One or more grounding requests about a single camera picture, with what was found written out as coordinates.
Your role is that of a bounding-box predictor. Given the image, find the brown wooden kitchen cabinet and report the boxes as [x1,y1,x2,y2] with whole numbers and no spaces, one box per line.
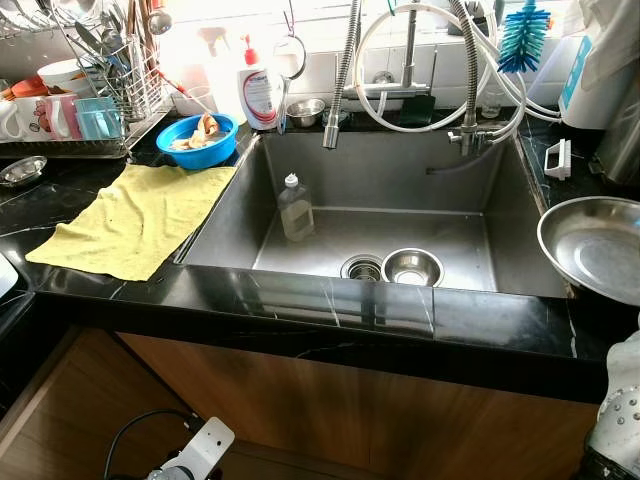
[0,325,611,480]

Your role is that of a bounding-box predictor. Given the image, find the white countertop appliance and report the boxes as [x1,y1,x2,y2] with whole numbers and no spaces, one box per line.
[0,255,19,301]

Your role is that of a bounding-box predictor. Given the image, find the steel wall tap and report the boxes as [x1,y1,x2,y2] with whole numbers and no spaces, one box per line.
[355,10,441,101]

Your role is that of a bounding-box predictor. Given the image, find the small steel dish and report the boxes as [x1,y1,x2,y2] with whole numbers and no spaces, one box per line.
[0,155,48,188]

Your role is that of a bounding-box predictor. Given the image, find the white bowl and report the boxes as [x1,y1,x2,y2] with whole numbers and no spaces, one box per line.
[38,58,101,96]

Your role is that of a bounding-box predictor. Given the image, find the stainless steel sink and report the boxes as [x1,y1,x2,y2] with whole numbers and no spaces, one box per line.
[180,130,571,299]

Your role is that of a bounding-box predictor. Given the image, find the steel ladle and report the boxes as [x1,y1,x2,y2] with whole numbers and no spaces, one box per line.
[145,0,174,36]

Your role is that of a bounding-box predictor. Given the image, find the pale food peels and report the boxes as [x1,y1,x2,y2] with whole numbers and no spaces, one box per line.
[168,113,223,151]

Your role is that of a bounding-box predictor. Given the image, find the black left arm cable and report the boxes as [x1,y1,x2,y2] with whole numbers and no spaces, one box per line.
[103,408,196,480]

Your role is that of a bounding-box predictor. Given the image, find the steel spring hose faucet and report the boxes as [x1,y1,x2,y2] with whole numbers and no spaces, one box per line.
[322,0,363,151]

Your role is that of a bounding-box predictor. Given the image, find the medium steel bowl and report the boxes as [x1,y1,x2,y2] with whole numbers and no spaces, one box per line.
[381,247,445,288]

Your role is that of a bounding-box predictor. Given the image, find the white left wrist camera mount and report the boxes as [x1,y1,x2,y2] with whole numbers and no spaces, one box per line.
[172,417,236,476]

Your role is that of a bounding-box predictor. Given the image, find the yellow cloth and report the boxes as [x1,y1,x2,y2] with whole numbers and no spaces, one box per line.
[25,163,237,282]

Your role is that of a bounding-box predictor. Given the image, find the white flexible hose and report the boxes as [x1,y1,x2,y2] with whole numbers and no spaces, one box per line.
[480,35,563,123]
[353,3,526,136]

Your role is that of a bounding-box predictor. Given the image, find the wire cutlery basket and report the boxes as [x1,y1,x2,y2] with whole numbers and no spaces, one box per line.
[105,50,166,123]

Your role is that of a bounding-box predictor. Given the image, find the white red pump soap bottle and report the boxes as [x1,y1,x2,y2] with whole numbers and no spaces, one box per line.
[237,35,286,131]

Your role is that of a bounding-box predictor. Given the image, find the steel sink drain strainer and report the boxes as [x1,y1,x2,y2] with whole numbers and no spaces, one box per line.
[340,254,386,282]

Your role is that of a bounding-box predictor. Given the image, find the dark green sponge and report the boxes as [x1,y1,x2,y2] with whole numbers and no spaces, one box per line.
[400,93,437,128]

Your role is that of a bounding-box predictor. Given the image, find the tall steel canister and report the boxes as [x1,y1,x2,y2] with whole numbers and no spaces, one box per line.
[592,60,640,186]

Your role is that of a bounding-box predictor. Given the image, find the white printed mug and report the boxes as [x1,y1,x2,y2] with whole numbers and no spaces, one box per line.
[0,97,46,143]

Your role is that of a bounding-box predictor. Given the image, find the white plastic holder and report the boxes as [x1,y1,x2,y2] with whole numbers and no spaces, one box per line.
[544,139,572,181]

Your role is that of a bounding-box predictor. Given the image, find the small steel bowl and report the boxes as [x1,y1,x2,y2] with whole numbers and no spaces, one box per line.
[285,97,327,127]

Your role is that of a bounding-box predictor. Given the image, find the white water purifier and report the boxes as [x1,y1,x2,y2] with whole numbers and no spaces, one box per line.
[558,0,640,131]

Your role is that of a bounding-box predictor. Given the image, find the orange bowl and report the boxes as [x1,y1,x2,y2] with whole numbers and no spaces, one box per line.
[10,77,51,98]

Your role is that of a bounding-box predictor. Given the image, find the blue bottle brush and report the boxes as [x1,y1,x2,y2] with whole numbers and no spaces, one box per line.
[497,0,551,75]

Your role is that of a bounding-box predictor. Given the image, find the clear plastic bottle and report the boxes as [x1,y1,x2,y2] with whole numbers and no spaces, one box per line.
[278,173,314,242]

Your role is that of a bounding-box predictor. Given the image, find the steel mesh strainer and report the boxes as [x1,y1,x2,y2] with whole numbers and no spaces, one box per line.
[273,10,307,81]

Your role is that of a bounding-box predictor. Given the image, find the pink mug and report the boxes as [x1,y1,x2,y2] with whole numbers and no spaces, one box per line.
[40,95,81,141]

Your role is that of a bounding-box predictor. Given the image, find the steel wire dish rack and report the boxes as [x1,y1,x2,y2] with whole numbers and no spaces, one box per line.
[0,0,171,161]

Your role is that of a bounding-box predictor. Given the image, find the steel gooseneck faucet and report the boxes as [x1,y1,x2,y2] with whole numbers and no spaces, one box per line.
[425,0,516,176]

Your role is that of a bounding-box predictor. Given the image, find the teal plastic cup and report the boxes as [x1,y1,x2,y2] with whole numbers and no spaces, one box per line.
[75,97,123,141]

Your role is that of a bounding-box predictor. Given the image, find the large steel basin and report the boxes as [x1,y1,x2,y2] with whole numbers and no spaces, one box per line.
[537,196,640,307]

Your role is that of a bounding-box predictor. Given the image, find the blue plastic bowl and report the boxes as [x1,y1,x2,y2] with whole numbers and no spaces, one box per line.
[155,112,240,170]

